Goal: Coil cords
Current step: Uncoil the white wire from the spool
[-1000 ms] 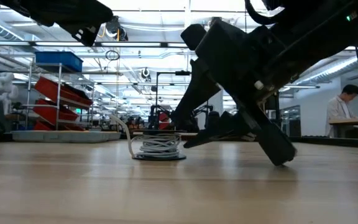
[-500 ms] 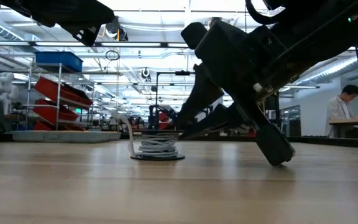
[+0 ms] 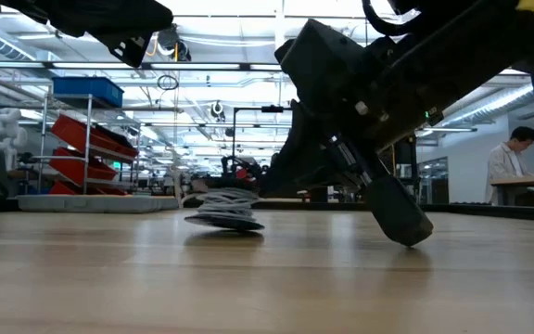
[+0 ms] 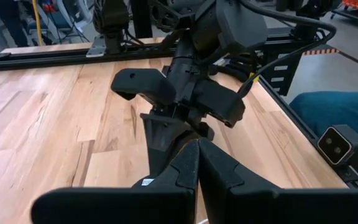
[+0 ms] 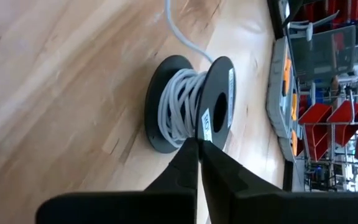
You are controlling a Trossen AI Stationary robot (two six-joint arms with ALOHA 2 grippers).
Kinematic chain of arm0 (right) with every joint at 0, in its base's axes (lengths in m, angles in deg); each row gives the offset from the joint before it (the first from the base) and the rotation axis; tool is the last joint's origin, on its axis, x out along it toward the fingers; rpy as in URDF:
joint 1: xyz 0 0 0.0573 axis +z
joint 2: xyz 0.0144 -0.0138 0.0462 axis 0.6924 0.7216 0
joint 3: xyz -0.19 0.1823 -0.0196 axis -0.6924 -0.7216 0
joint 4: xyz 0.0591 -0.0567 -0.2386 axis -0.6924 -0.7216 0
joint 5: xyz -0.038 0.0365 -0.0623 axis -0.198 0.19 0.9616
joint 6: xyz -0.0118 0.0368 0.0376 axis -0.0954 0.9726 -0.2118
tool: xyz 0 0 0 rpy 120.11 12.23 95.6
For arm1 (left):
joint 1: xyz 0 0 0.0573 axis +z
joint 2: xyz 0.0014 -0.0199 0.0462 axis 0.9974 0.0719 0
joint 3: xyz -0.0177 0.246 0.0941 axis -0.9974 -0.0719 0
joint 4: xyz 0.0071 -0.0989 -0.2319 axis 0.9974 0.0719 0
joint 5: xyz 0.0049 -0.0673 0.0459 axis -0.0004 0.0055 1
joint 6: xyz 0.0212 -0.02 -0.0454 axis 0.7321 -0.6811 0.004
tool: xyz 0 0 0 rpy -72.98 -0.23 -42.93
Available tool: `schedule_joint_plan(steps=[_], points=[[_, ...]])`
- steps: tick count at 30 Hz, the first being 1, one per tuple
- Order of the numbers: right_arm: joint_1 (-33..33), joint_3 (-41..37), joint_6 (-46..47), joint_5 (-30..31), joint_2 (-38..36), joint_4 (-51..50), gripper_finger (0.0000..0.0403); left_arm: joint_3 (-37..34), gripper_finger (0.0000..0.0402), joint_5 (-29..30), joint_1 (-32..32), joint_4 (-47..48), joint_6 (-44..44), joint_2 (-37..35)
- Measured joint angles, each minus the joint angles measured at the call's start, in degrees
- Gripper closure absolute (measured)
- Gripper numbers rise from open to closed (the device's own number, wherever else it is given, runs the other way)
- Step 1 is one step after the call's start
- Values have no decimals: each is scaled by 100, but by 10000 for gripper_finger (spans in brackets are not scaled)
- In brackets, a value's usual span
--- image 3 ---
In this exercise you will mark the red shelf bin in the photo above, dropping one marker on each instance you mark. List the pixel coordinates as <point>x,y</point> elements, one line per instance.
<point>63,188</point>
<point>77,167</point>
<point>74,132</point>

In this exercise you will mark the long ceiling light rail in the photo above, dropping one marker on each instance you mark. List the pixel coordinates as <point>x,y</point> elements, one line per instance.
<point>100,65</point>

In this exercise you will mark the metal shelf rack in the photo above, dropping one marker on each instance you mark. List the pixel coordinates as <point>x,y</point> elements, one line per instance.
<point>87,139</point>

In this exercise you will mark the person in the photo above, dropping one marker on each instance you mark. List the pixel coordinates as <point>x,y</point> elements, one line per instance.
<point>503,167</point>

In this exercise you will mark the blue plastic bin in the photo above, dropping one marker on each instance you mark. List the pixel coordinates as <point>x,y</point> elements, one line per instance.
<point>86,90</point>

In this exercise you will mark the dark glass door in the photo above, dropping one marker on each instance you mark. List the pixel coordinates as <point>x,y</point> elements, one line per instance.
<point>434,181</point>

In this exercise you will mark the grey open tool case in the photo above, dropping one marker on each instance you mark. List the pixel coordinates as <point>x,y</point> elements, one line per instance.
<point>95,204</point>

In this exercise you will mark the wooden desk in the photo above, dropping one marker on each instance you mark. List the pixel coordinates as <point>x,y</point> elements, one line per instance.
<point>526,181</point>

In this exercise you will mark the red background box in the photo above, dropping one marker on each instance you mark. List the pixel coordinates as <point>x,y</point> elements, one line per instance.
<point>243,174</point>

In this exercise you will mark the black background robot arm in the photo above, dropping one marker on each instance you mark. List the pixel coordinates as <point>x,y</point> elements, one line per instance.
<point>237,167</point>

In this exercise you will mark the black gantry frame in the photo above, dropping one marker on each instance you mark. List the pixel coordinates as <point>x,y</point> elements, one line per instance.
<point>271,109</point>

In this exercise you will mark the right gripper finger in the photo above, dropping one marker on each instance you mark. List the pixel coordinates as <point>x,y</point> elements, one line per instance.
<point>332,183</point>
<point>290,167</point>

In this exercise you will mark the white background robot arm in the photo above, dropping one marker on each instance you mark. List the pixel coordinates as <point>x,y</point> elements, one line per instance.
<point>7,130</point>

